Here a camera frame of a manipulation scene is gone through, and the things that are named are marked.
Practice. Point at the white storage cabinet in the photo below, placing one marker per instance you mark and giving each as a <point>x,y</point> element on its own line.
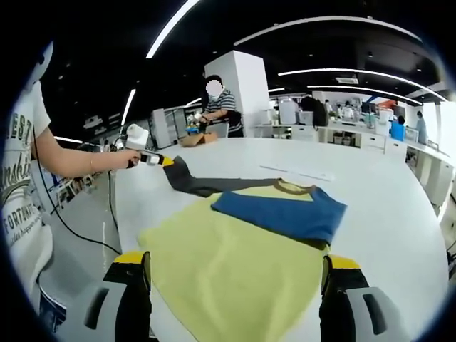
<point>165,128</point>

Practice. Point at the person's white printed shirt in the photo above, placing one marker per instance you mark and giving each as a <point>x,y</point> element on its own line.
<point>21,178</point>

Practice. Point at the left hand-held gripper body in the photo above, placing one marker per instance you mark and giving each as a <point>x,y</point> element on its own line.
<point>138,137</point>

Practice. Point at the yellow colour-block garment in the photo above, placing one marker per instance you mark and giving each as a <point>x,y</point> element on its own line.
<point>231,267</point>

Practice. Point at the brown cardboard box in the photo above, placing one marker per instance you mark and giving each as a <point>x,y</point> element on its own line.
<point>196,139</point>

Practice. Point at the ceiling air vent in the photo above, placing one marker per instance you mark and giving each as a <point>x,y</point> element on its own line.
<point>347,81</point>

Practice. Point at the ceiling light strip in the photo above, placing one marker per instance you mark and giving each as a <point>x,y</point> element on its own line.
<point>169,26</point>
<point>356,89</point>
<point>356,73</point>

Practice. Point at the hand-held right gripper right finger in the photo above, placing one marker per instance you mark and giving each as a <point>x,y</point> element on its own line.
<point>338,306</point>

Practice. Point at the white template strip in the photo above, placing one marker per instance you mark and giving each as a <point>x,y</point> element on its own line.
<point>303,173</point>

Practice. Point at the person's left hand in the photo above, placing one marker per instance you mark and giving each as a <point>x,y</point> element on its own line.
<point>131,156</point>

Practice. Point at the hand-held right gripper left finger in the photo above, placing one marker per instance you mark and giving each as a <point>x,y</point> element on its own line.
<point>133,295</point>

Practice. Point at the person's blue jeans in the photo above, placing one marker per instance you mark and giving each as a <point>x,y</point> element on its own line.
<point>51,310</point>

